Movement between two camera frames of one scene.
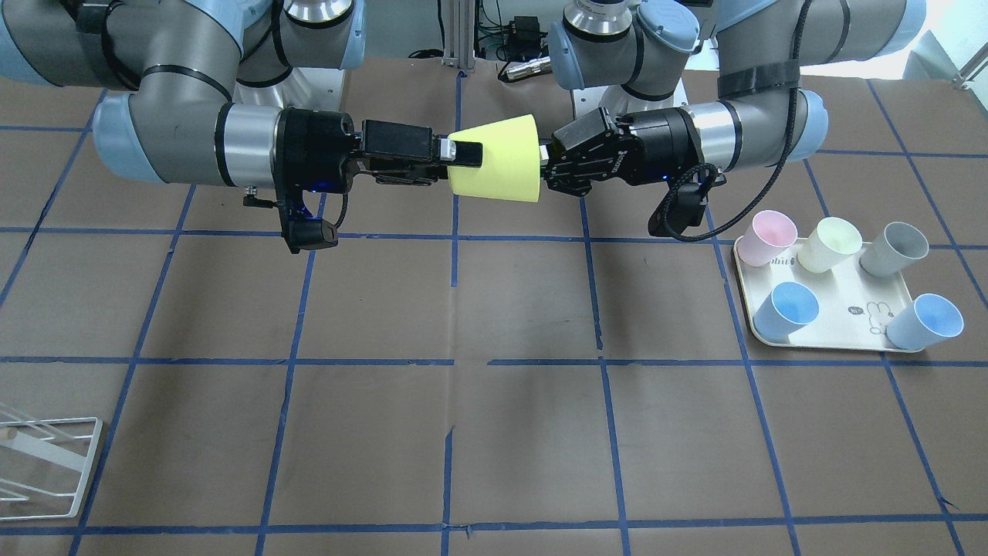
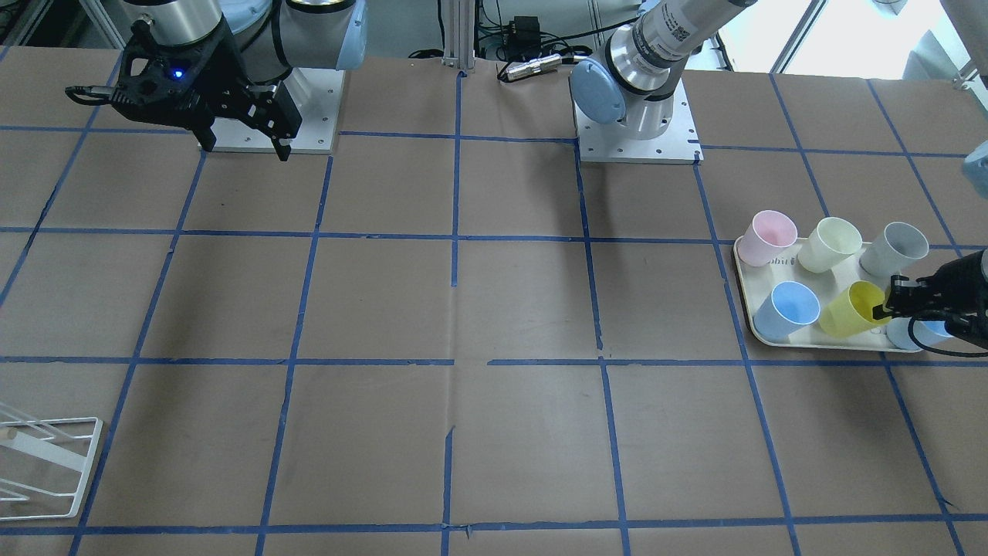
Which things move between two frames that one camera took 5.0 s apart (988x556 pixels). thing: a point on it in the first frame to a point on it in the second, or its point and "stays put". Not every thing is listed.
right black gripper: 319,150 to 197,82
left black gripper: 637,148 to 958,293
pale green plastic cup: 833,239 stays put
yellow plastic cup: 511,161 to 850,314
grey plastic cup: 894,249 stays put
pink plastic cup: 770,232 stays put
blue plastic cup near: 790,306 stays put
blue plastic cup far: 928,320 stays put
